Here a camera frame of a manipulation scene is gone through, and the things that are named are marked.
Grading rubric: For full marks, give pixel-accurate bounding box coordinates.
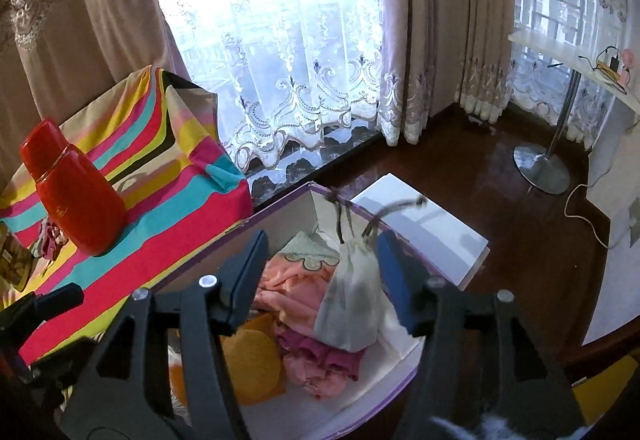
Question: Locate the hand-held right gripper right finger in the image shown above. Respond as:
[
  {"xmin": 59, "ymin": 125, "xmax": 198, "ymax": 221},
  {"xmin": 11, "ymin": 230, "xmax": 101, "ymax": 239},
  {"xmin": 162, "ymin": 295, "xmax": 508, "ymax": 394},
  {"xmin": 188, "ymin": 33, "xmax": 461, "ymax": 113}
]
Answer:
[{"xmin": 376, "ymin": 231, "xmax": 586, "ymax": 440}]

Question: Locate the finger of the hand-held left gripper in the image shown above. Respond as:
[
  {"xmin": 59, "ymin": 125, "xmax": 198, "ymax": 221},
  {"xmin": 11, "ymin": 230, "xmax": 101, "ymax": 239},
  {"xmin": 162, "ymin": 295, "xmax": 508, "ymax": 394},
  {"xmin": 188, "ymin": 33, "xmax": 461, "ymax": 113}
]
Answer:
[{"xmin": 0, "ymin": 283, "xmax": 85, "ymax": 336}]

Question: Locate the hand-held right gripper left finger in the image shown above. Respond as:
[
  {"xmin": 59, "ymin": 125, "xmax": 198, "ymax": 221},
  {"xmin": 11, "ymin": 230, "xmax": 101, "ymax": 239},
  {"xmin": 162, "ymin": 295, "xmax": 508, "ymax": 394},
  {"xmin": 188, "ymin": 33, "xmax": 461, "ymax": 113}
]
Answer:
[{"xmin": 61, "ymin": 229, "xmax": 271, "ymax": 440}]

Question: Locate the peach garment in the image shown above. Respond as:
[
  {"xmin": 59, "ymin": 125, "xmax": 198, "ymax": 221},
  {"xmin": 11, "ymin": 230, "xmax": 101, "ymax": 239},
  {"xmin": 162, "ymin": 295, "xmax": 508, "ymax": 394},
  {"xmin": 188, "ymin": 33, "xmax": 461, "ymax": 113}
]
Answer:
[{"xmin": 252, "ymin": 255, "xmax": 341, "ymax": 326}]

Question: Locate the grey drawstring pouch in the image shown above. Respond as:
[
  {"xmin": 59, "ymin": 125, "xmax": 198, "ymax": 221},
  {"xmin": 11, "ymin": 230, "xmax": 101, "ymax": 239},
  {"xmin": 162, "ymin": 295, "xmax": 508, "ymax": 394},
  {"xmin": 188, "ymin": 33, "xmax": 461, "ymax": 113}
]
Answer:
[{"xmin": 315, "ymin": 193, "xmax": 428, "ymax": 353}]

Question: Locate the magenta knit garment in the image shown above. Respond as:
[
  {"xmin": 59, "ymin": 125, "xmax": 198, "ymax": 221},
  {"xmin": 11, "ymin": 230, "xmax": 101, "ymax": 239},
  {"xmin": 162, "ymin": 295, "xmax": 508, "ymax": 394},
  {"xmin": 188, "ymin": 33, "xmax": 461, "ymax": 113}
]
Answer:
[{"xmin": 275, "ymin": 325, "xmax": 368, "ymax": 383}]

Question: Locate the white storage box purple rim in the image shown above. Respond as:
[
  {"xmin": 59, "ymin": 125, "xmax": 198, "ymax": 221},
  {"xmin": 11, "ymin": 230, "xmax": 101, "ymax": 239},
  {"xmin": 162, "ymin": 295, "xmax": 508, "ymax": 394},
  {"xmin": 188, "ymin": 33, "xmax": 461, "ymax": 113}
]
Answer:
[{"xmin": 150, "ymin": 180, "xmax": 441, "ymax": 440}]

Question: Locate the golden tin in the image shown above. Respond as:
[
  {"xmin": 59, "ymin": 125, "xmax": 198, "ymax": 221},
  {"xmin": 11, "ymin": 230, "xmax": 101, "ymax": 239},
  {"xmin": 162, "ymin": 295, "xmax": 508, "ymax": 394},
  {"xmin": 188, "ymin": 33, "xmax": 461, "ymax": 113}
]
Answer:
[{"xmin": 0, "ymin": 223, "xmax": 32, "ymax": 292}]

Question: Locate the white box lid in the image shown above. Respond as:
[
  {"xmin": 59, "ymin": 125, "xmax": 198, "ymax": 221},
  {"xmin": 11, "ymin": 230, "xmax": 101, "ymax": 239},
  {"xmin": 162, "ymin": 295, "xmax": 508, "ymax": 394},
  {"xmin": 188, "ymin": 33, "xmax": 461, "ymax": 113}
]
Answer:
[{"xmin": 349, "ymin": 173, "xmax": 490, "ymax": 288}]

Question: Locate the small magenta cloth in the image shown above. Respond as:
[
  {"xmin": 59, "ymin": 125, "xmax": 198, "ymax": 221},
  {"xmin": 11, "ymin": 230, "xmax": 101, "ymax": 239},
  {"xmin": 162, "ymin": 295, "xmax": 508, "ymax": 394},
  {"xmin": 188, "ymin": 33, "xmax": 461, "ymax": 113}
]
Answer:
[{"xmin": 32, "ymin": 217, "xmax": 68, "ymax": 261}]

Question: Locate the light green scalloped cloth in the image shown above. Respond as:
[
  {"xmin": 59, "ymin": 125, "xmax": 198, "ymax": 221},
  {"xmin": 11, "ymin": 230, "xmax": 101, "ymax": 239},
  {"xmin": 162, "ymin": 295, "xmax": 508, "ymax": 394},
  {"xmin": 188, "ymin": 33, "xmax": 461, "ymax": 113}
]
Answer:
[{"xmin": 280, "ymin": 231, "xmax": 343, "ymax": 271}]

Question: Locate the mustard yellow towel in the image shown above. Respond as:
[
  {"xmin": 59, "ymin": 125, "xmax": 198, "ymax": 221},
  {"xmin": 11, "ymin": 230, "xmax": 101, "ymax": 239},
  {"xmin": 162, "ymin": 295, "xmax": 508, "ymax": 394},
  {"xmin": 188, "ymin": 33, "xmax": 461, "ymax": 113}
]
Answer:
[{"xmin": 220, "ymin": 313, "xmax": 288, "ymax": 406}]

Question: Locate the colourful striped blanket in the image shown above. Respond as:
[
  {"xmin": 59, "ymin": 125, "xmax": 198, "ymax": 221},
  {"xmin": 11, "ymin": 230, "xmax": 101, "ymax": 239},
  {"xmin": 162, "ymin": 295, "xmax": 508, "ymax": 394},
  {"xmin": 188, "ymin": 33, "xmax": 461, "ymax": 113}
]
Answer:
[{"xmin": 0, "ymin": 64, "xmax": 253, "ymax": 371}]

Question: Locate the red thermos flask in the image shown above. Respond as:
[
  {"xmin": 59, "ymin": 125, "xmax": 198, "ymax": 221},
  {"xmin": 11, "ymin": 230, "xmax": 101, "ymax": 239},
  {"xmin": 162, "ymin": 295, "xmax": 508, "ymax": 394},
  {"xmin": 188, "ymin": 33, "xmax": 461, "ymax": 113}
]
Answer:
[{"xmin": 19, "ymin": 119, "xmax": 127, "ymax": 257}]

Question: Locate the orange cloth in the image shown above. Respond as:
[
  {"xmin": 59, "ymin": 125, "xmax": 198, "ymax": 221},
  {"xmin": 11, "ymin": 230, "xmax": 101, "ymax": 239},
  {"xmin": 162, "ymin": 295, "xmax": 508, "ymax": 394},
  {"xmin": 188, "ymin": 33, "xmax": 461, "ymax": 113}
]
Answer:
[{"xmin": 167, "ymin": 345, "xmax": 188, "ymax": 401}]

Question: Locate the dark stone window sill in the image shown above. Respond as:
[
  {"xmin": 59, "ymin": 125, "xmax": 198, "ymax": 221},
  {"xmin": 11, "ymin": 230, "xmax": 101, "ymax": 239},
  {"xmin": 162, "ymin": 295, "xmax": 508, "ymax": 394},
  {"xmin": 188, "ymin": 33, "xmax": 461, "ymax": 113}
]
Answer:
[{"xmin": 247, "ymin": 120, "xmax": 383, "ymax": 208}]

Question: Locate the pink cloth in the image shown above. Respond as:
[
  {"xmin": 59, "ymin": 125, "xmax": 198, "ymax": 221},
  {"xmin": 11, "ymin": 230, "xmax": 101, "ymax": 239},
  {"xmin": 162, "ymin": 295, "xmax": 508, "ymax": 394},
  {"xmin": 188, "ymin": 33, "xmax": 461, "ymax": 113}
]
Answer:
[{"xmin": 284, "ymin": 355, "xmax": 362, "ymax": 399}]

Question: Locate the grey fluffy cloth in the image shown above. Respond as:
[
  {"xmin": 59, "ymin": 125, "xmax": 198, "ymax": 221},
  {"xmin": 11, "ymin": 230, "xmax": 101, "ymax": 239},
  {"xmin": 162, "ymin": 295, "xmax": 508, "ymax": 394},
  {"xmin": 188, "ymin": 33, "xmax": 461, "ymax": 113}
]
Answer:
[{"xmin": 430, "ymin": 412, "xmax": 523, "ymax": 440}]

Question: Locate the dark wooden furniture edge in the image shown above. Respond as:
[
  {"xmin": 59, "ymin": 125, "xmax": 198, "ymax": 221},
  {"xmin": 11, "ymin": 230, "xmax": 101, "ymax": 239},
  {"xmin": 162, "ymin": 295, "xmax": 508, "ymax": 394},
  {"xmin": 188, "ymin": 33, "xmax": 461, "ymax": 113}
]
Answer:
[{"xmin": 555, "ymin": 325, "xmax": 640, "ymax": 388}]

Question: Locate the yellow cloth patch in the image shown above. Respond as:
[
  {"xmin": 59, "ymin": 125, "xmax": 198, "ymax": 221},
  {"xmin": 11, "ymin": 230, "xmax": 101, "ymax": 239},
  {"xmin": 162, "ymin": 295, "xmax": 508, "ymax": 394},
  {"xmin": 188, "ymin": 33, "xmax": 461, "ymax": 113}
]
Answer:
[{"xmin": 570, "ymin": 372, "xmax": 626, "ymax": 426}]

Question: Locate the white lace sheer curtain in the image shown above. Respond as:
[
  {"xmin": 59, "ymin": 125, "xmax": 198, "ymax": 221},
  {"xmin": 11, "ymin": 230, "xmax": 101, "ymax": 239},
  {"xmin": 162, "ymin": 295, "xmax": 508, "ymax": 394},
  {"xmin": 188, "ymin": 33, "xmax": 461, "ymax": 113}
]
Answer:
[{"xmin": 135, "ymin": 0, "xmax": 388, "ymax": 171}]

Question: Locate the mauve embroidered curtain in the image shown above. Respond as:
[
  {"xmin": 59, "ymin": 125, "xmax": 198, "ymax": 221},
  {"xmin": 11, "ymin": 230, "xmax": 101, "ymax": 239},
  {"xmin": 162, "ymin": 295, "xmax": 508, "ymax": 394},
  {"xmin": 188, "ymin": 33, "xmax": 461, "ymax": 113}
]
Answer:
[{"xmin": 375, "ymin": 0, "xmax": 438, "ymax": 146}]

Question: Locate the beige pleated curtain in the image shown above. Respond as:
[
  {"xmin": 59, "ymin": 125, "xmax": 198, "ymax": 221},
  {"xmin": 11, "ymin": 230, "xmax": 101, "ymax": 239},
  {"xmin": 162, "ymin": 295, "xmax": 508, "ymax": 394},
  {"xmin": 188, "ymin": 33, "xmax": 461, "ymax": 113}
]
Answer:
[{"xmin": 457, "ymin": 0, "xmax": 518, "ymax": 125}]

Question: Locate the beige embroidered curtain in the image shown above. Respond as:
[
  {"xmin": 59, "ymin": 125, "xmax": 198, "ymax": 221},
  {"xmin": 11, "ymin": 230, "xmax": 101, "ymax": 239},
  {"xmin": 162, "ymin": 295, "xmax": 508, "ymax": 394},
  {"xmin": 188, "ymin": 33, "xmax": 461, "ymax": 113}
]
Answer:
[{"xmin": 0, "ymin": 0, "xmax": 196, "ymax": 181}]

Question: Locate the white floor cable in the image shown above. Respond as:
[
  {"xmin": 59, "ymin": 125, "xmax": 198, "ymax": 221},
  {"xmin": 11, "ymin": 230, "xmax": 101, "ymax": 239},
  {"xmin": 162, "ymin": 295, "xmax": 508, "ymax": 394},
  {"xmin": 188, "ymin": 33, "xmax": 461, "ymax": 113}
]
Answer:
[{"xmin": 565, "ymin": 183, "xmax": 640, "ymax": 251}]

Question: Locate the white table with chrome pedestal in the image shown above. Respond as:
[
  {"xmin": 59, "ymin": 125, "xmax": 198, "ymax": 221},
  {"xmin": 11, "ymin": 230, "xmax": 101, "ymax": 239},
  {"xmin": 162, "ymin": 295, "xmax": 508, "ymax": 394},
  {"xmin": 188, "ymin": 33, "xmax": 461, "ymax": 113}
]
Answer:
[{"xmin": 507, "ymin": 31, "xmax": 640, "ymax": 195}]

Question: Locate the charger with cables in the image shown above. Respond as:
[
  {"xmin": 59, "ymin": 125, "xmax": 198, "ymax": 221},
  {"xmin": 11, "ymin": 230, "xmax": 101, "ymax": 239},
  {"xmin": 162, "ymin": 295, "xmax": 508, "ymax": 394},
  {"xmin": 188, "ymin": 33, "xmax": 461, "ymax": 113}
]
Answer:
[{"xmin": 580, "ymin": 45, "xmax": 633, "ymax": 86}]

